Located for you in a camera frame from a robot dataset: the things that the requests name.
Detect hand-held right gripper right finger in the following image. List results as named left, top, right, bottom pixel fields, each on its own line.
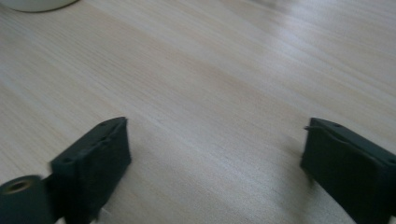
left=300, top=117, right=396, bottom=224

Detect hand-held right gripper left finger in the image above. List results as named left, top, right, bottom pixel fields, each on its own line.
left=49, top=116, right=133, bottom=224

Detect white tumbler with lid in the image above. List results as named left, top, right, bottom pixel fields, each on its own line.
left=0, top=0, right=78, bottom=13

